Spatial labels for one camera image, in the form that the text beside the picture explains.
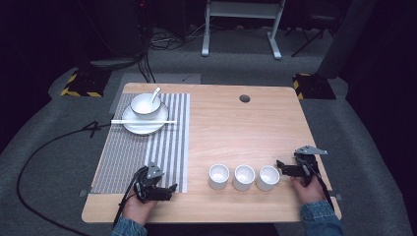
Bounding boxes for grey striped placemat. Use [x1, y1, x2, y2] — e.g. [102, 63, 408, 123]
[89, 92, 192, 195]

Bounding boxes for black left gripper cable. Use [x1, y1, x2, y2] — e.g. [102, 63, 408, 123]
[112, 175, 141, 229]

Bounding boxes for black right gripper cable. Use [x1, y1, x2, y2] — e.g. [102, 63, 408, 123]
[303, 159, 336, 211]

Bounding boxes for white bowl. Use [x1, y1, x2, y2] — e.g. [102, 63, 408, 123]
[129, 92, 162, 121]

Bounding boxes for yellow black striped base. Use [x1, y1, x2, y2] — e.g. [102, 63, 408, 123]
[292, 72, 337, 101]
[59, 69, 110, 98]

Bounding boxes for black floor cable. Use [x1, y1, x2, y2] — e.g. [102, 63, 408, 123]
[16, 122, 112, 236]

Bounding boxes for white cup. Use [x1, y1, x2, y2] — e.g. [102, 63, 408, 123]
[232, 163, 257, 193]
[208, 163, 231, 192]
[255, 164, 281, 193]

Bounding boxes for bundle of black cables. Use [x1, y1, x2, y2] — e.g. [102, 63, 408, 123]
[136, 19, 206, 85]

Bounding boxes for person's right hand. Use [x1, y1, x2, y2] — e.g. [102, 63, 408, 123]
[291, 175, 328, 206]

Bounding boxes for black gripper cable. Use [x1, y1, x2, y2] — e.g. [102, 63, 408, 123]
[112, 175, 141, 229]
[303, 159, 336, 211]

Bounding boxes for person's left hand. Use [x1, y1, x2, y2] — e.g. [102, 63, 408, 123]
[122, 191, 159, 227]

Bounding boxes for black tripod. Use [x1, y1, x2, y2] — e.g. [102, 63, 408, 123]
[284, 23, 337, 59]

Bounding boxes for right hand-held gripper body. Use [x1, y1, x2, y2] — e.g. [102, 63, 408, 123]
[292, 145, 328, 188]

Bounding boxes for white metal stand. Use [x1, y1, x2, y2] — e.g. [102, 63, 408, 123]
[201, 0, 287, 61]

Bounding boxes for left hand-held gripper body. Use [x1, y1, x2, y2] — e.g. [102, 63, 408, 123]
[133, 161, 165, 204]

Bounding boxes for white plate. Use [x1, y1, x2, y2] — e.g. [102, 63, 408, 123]
[121, 102, 170, 136]

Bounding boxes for white spoon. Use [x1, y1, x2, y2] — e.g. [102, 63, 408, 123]
[149, 87, 162, 104]

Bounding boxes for white chopsticks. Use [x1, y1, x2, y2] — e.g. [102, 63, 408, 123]
[110, 119, 178, 126]

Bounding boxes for grey curtain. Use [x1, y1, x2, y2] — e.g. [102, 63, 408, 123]
[316, 0, 379, 80]

